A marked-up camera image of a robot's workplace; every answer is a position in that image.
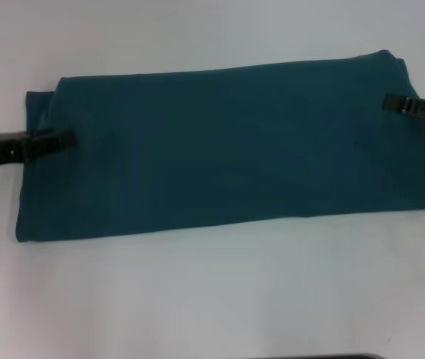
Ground teal t-shirt with FREE print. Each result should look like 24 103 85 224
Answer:
13 48 425 245

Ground black flat panel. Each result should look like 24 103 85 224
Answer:
251 352 385 359

